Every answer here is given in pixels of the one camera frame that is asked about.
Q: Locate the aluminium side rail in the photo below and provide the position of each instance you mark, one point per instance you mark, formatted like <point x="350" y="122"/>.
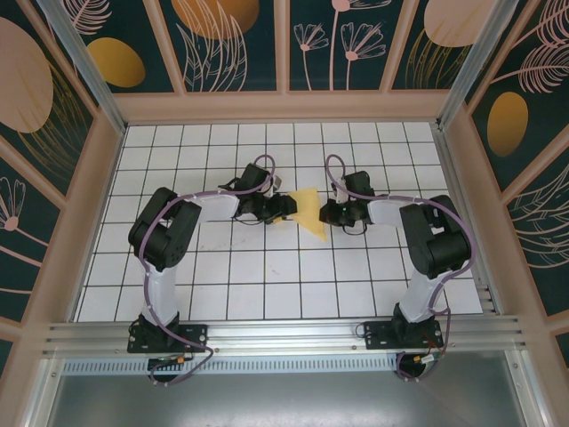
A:
<point x="452" y="178"/>

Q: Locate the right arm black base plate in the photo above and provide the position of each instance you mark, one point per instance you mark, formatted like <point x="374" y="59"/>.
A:
<point x="378" y="338"/>

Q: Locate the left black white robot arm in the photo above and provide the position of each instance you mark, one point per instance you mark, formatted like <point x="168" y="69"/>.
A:
<point x="160" y="231"/>

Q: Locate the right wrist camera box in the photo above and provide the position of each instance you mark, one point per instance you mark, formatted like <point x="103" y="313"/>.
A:
<point x="340" y="187"/>

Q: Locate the long aluminium base rail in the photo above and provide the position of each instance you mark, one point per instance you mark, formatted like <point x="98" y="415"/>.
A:
<point x="284" y="333"/>

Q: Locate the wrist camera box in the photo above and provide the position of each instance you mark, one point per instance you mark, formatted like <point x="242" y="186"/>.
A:
<point x="340" y="187"/>
<point x="276" y="183"/>

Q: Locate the yellow paper sheet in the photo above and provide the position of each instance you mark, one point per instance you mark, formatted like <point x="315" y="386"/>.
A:
<point x="306" y="207"/>

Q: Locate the aluminium corner post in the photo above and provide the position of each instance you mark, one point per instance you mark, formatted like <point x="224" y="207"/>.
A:
<point x="86" y="73"/>
<point x="473" y="62"/>

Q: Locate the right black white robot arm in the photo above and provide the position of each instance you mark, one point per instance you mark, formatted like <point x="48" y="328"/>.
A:
<point x="435" y="240"/>

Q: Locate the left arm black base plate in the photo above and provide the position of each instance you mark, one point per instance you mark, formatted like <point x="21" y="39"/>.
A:
<point x="195" y="335"/>

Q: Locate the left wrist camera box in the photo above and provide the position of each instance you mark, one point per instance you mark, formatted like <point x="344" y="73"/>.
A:
<point x="276" y="183"/>

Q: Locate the grey metal sheet panel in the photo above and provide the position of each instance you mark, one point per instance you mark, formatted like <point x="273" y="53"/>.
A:
<point x="284" y="400"/>

